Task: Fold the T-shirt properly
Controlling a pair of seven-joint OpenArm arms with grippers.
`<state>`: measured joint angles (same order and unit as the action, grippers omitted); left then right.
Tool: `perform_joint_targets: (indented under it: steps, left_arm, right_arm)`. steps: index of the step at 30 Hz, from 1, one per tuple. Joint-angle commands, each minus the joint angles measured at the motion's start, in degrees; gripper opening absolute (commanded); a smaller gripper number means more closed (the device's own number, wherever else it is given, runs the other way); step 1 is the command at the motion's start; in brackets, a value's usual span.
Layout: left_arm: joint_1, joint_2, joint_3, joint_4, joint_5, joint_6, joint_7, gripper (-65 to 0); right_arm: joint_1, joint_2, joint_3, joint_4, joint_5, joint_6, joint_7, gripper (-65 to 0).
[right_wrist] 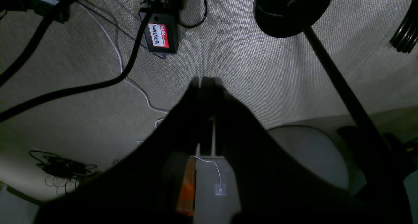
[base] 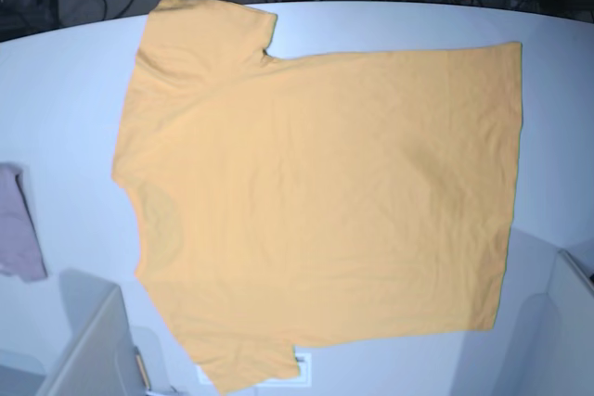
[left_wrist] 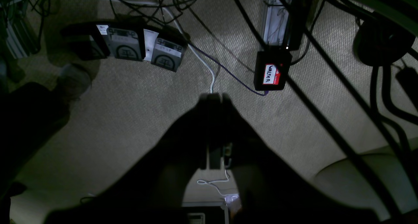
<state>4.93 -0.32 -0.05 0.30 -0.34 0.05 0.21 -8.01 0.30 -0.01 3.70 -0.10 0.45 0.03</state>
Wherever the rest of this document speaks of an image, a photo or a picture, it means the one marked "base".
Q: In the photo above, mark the grey bin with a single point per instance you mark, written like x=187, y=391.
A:
x=101, y=357
x=567, y=348

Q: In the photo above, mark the pink folded cloth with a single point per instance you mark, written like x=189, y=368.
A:
x=20, y=251

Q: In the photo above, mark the pencil in bin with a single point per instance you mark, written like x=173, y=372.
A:
x=143, y=371

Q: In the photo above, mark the grey right bin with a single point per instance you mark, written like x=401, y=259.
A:
x=567, y=348

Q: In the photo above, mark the white table slot plate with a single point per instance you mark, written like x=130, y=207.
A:
x=304, y=380

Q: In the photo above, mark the yellow T-shirt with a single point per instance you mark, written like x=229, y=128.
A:
x=317, y=200

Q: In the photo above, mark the grey left bin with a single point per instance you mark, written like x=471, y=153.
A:
x=101, y=357

